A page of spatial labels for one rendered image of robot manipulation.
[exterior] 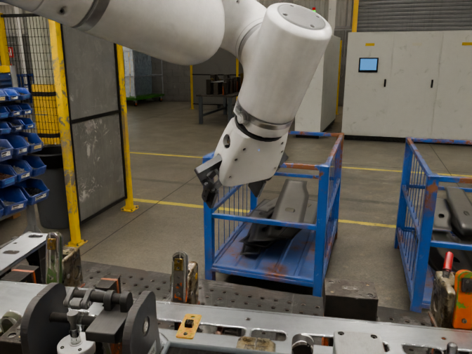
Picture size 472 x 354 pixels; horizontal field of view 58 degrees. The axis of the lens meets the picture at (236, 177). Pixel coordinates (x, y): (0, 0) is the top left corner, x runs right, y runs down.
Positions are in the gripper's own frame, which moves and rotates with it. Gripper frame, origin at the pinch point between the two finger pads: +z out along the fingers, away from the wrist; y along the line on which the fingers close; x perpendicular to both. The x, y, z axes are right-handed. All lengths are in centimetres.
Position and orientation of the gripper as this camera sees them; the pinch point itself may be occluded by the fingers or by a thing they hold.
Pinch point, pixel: (232, 192)
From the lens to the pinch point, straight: 71.9
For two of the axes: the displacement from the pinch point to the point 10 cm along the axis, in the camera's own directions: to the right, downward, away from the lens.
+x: -4.6, -7.0, 5.4
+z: -2.6, 6.9, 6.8
